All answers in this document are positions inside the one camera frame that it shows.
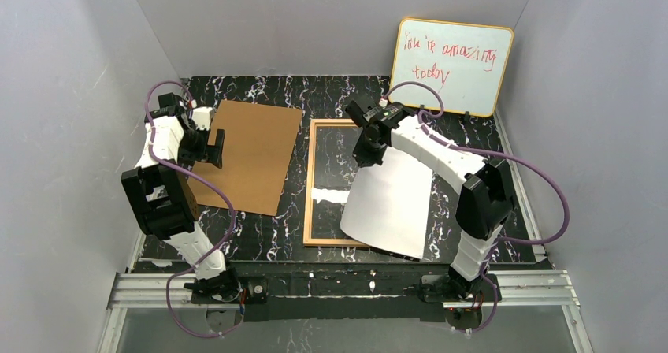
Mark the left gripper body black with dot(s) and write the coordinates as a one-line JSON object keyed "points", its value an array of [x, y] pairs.
{"points": [[209, 146]]}

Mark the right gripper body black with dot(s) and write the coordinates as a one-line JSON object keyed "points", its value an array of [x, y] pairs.
{"points": [[366, 152]]}

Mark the brown cardboard backing board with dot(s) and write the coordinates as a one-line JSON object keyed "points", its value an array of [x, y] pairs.
{"points": [[259, 142]]}

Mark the printed photo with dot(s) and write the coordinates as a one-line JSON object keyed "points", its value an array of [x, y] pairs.
{"points": [[388, 205]]}

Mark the wooden picture frame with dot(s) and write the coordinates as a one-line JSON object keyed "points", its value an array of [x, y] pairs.
{"points": [[308, 240]]}

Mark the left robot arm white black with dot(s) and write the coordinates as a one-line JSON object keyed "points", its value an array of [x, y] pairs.
{"points": [[157, 188]]}

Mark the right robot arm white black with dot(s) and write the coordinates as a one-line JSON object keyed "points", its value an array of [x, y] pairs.
{"points": [[483, 187]]}

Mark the whiteboard with orange rim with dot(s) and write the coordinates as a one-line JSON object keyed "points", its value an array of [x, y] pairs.
{"points": [[464, 63]]}

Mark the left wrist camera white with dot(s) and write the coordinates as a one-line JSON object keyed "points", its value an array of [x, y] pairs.
{"points": [[202, 117]]}

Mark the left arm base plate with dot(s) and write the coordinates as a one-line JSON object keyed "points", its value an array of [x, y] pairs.
{"points": [[239, 291]]}

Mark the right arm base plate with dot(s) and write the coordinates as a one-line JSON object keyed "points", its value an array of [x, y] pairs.
{"points": [[471, 295]]}

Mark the aluminium rail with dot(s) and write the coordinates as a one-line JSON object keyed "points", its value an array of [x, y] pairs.
{"points": [[507, 288]]}

